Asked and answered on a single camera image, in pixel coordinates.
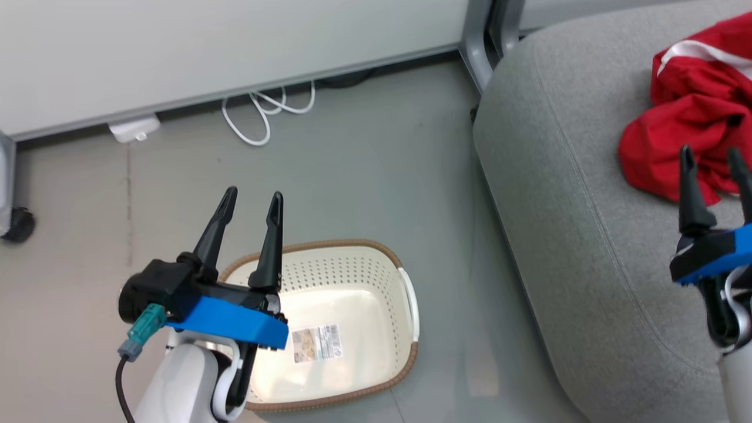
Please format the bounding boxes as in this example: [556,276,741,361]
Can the white power cable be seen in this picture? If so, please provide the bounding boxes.
[221,81,317,146]

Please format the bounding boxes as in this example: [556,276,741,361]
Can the white power adapter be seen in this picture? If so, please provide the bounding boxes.
[109,116,161,145]

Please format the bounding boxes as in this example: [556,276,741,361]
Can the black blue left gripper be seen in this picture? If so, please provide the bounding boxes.
[117,187,290,351]

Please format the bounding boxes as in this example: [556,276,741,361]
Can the black caster wheel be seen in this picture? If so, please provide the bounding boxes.
[0,207,37,243]

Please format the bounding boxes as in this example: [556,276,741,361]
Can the black cable teal connector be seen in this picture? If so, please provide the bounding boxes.
[116,304,168,423]

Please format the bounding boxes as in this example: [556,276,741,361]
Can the cream perforated laundry basket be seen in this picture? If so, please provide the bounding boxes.
[219,238,421,412]

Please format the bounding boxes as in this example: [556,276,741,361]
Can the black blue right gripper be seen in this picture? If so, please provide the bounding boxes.
[670,145,752,287]

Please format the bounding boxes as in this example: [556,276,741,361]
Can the red garment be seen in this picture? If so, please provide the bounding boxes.
[618,12,752,206]

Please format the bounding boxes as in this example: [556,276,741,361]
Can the grey fabric sofa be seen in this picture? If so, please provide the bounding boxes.
[473,0,752,423]

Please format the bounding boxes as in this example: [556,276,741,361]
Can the paper label sticker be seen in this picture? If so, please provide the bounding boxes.
[291,323,344,365]

